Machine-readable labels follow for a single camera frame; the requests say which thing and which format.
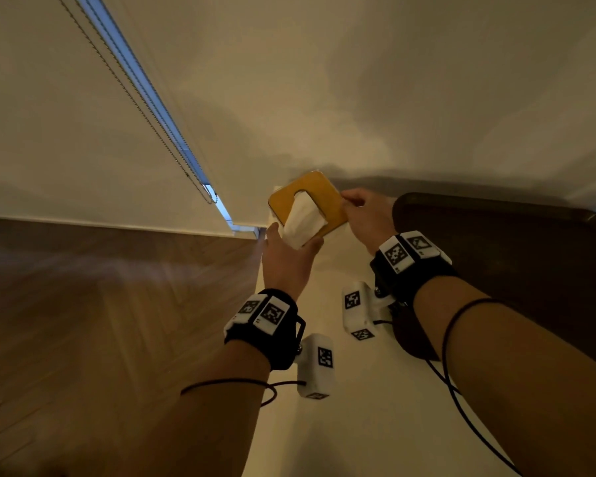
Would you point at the white wrist camera with markers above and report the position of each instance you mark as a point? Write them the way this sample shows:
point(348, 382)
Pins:
point(315, 372)
point(358, 312)

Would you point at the person's left thumb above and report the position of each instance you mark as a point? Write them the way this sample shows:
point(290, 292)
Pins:
point(314, 244)

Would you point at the black wristband with markers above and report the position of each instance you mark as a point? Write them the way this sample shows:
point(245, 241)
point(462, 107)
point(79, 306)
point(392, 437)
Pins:
point(273, 332)
point(407, 273)

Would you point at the window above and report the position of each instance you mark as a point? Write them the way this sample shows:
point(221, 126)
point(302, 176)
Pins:
point(144, 86)

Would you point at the white tissue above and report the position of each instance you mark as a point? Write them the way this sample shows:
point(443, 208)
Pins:
point(302, 221)

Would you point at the person's right hand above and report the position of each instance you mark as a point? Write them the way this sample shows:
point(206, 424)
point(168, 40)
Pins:
point(372, 218)

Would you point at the person's left hand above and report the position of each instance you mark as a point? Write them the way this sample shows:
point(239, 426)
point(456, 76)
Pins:
point(284, 268)

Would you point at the person's left forearm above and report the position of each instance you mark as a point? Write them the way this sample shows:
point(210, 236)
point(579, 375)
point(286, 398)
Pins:
point(213, 417)

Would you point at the yellow tissue box lid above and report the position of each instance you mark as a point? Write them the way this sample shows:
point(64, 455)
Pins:
point(323, 193)

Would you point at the person's right forearm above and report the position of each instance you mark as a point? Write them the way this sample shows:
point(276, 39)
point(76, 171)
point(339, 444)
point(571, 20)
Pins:
point(521, 382)

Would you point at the white roller blind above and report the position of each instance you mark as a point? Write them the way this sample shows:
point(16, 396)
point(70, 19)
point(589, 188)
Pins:
point(54, 119)

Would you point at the person's right fingers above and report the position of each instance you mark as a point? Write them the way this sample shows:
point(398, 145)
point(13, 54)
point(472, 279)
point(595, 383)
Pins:
point(355, 197)

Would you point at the dark brown wooden table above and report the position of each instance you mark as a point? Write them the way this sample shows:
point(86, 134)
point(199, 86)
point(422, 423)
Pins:
point(516, 263)

